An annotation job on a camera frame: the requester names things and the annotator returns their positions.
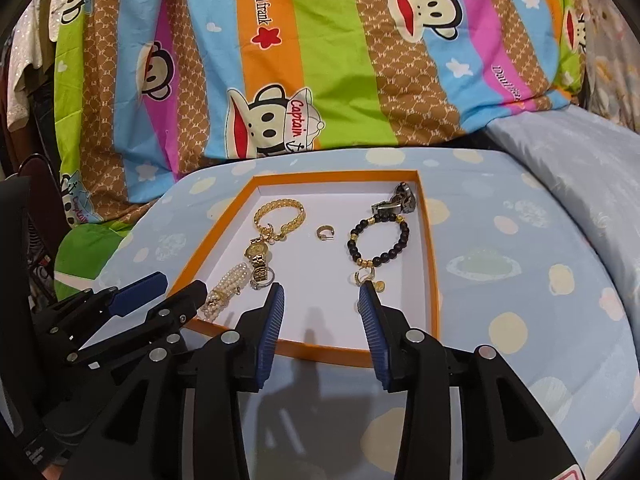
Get light blue spotted sheet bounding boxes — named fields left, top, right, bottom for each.
left=95, top=147, right=640, bottom=480

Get dark brown rounded board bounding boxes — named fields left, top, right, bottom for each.
left=19, top=154, right=67, bottom=232

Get hanging clothes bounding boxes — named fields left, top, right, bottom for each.
left=0, top=0, right=67, bottom=162

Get light blue pillow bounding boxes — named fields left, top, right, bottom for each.
left=484, top=107, right=640, bottom=342

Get orange jewelry box tray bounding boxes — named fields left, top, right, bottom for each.
left=167, top=172, right=441, bottom=369

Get gold pendant earrings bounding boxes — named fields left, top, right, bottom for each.
left=352, top=265, right=386, bottom=294

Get colourful striped printed blanket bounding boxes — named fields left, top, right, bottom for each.
left=52, top=0, right=587, bottom=227

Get black bead bracelet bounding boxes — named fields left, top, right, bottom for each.
left=347, top=213, right=412, bottom=269

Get dark metal wrist watch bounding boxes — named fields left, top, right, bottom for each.
left=370, top=183, right=419, bottom=216

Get gold chain bracelet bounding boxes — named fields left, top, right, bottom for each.
left=253, top=198, right=306, bottom=244

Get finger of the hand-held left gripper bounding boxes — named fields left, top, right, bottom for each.
left=30, top=271, right=169, bottom=348
left=65, top=280, right=209, bottom=368

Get green cloth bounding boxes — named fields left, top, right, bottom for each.
left=53, top=222, right=134, bottom=302

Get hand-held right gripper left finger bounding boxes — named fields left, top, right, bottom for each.
left=60, top=282, right=287, bottom=480

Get gold wrist watch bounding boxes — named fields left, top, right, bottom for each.
left=244, top=236, right=277, bottom=286

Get small electric fan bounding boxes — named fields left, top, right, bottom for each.
left=27, top=230, right=58, bottom=303

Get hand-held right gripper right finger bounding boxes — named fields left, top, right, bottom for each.
left=356, top=280, right=587, bottom=480

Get white pearl bracelet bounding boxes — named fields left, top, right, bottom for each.
left=203, top=261, right=251, bottom=324

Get silver ring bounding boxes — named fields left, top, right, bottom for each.
left=250, top=267, right=276, bottom=291

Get grey floral cloth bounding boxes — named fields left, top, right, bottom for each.
left=574, top=0, right=640, bottom=132

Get gold hoop earring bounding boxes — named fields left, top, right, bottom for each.
left=259, top=222, right=287, bottom=244

